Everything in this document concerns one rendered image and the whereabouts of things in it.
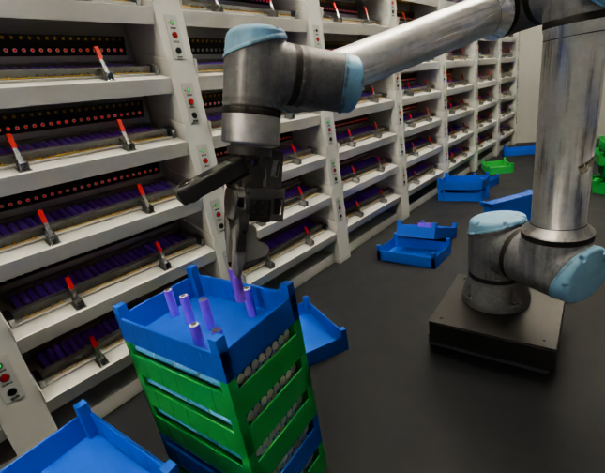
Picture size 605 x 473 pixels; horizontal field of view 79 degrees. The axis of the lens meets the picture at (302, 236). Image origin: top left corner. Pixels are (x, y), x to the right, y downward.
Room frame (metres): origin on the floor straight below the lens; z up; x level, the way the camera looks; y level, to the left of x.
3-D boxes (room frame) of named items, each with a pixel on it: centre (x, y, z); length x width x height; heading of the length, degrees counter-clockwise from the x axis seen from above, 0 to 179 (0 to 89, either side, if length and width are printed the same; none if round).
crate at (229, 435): (0.64, 0.21, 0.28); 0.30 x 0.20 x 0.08; 52
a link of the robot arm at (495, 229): (0.98, -0.56, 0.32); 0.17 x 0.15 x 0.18; 17
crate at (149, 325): (0.64, 0.21, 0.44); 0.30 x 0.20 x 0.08; 52
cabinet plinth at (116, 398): (1.61, 0.12, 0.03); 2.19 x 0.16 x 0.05; 136
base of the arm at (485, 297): (0.99, -0.56, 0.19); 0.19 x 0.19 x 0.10
